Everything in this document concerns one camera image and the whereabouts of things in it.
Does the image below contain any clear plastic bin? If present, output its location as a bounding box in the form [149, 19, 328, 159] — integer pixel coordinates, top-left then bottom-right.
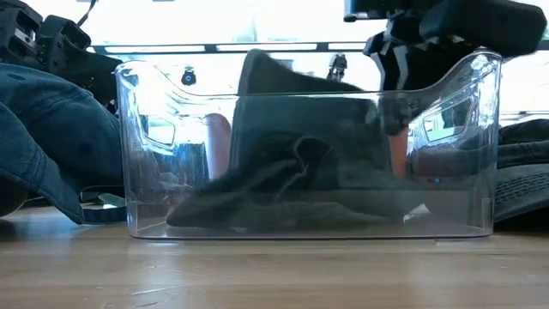
[113, 49, 503, 240]

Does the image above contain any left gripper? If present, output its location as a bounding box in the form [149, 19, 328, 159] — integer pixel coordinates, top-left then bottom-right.
[40, 15, 124, 106]

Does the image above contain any blue denim cap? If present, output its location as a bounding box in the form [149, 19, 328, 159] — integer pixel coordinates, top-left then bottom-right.
[0, 63, 128, 226]

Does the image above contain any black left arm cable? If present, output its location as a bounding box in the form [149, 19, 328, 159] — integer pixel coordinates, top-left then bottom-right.
[75, 0, 99, 27]

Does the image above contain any small black round fixture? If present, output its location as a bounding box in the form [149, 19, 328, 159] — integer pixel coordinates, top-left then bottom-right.
[180, 67, 197, 87]

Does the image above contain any small black clamp fixture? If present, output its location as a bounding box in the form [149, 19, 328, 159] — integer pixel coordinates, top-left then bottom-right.
[328, 53, 348, 82]

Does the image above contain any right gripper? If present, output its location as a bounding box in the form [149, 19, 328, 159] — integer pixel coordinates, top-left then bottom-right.
[342, 0, 437, 94]

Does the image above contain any black cap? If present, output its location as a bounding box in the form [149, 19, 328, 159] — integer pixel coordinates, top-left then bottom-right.
[229, 48, 387, 190]

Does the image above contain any dark grey cap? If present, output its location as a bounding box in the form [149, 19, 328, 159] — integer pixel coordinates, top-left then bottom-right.
[492, 118, 549, 223]

